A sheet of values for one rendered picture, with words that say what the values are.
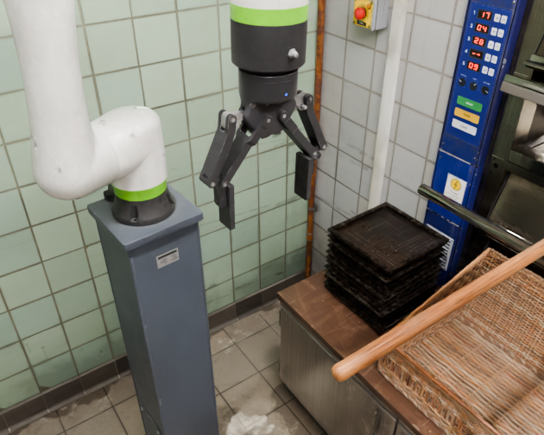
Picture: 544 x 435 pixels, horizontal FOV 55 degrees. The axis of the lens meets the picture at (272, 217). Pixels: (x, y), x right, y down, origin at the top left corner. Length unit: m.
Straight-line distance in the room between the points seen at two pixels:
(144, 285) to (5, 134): 0.73
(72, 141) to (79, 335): 1.36
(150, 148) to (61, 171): 0.20
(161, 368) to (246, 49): 1.05
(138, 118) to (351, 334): 1.04
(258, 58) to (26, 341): 1.77
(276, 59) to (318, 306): 1.36
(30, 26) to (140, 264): 0.57
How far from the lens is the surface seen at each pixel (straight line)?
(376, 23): 1.91
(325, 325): 1.83
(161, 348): 1.45
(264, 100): 0.65
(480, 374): 1.79
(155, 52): 1.85
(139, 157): 1.14
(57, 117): 1.01
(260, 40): 0.62
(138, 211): 1.22
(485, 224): 1.35
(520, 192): 1.76
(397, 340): 0.96
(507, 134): 1.72
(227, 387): 2.39
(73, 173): 1.06
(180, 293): 1.37
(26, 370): 2.32
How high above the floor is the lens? 1.90
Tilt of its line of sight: 35 degrees down
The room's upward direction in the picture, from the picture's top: straight up
